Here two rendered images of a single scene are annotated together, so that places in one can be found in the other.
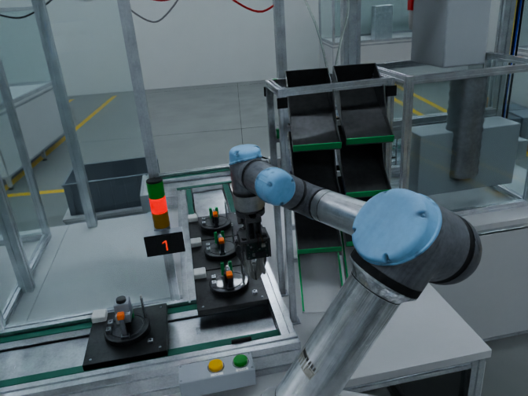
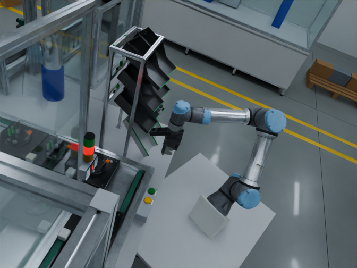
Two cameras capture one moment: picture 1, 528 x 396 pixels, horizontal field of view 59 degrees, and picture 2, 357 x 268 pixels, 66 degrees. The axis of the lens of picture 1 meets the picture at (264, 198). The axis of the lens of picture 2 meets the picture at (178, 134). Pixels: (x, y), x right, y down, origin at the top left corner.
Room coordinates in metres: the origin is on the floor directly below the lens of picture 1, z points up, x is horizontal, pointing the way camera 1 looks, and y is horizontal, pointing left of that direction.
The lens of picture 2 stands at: (0.81, 1.10, 2.31)
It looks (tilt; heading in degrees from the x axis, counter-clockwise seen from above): 40 degrees down; 280
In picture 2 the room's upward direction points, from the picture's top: 20 degrees clockwise
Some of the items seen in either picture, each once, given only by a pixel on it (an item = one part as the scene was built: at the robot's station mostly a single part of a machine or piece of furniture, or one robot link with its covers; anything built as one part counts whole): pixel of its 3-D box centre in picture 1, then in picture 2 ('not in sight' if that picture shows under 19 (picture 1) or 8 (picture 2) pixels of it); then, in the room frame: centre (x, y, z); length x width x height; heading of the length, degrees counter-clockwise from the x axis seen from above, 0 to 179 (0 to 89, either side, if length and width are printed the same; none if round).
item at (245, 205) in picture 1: (250, 199); (176, 124); (1.03, 0.03, 1.45); 0.08 x 0.08 x 0.05
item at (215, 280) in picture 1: (228, 275); (94, 162); (1.40, 0.15, 1.01); 0.24 x 0.24 x 0.13; 9
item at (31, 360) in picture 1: (144, 339); (91, 222); (1.21, 0.42, 0.91); 0.84 x 0.28 x 0.10; 99
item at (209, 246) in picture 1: (220, 242); not in sight; (1.64, 0.19, 1.01); 0.24 x 0.24 x 0.13; 9
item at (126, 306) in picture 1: (122, 306); not in sight; (1.19, 0.46, 1.06); 0.08 x 0.04 x 0.07; 9
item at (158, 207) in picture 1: (158, 203); (88, 148); (1.32, 0.33, 1.34); 0.05 x 0.05 x 0.05
